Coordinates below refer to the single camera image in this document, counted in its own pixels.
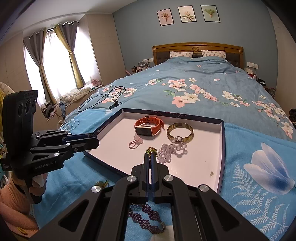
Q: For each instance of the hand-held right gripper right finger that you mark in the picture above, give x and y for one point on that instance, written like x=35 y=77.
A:
x=159 y=183

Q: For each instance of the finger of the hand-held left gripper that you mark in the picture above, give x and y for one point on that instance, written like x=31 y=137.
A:
x=78 y=136
x=85 y=144

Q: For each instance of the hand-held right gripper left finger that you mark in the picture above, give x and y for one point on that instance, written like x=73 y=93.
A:
x=142 y=183

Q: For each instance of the navy shallow cardboard box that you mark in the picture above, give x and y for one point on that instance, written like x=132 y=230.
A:
x=196 y=162

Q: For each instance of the gold bangle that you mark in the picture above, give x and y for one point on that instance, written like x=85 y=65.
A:
x=171 y=136

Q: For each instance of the orange smartwatch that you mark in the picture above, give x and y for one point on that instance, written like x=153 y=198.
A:
x=148 y=127

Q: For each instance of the person's left hand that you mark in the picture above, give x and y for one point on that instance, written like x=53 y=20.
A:
x=38 y=182

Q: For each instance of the white earphones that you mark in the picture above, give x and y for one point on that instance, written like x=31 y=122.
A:
x=69 y=125

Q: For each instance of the cream padded garment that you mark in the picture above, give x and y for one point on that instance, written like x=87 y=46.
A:
x=4 y=92

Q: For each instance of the pile of mixed clothes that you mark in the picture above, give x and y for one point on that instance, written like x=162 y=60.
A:
x=52 y=110

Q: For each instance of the cream crumpled blanket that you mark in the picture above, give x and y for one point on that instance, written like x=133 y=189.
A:
x=75 y=95

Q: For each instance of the window bench with drawers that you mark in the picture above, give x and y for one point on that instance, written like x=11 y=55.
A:
x=92 y=92

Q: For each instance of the pink desk fan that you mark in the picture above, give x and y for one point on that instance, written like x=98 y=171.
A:
x=96 y=83

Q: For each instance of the olive and grey curtain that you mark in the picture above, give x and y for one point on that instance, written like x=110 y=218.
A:
x=72 y=51

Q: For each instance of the cyan flower print blanket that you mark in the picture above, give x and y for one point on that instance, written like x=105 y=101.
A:
x=242 y=150

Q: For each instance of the group of cosmetic bottles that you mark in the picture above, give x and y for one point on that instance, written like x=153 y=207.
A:
x=140 y=67

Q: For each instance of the blue floral duvet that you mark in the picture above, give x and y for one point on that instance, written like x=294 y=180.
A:
x=208 y=76

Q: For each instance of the patterned white pillow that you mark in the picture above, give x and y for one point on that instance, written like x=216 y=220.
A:
x=181 y=54
x=214 y=53

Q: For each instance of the wooden bed headboard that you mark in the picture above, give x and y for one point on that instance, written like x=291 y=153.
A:
x=196 y=46

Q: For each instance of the red and white bedside items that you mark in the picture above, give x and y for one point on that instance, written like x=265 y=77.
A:
x=251 y=73

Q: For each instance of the black bedside object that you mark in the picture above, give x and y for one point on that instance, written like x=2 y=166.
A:
x=261 y=81

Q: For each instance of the pink framed flower picture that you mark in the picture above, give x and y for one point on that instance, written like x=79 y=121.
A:
x=165 y=17

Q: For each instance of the pile of dark clothes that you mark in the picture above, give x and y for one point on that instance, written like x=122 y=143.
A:
x=291 y=117

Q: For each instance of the white framed flower picture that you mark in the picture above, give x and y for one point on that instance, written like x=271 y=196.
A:
x=186 y=14

